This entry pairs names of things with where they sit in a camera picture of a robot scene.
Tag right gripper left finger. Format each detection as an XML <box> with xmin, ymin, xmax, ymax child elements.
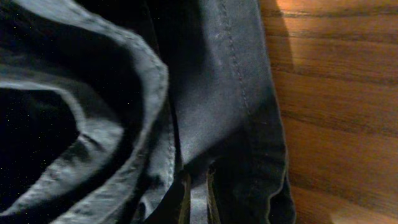
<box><xmin>146</xmin><ymin>172</ymin><xmax>191</xmax><ymax>224</ymax></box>

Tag navy blue shorts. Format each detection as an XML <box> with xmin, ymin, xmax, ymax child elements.
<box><xmin>1</xmin><ymin>0</ymin><xmax>296</xmax><ymax>223</ymax></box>

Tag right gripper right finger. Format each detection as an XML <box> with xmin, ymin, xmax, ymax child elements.
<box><xmin>206</xmin><ymin>169</ymin><xmax>221</xmax><ymax>224</ymax></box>

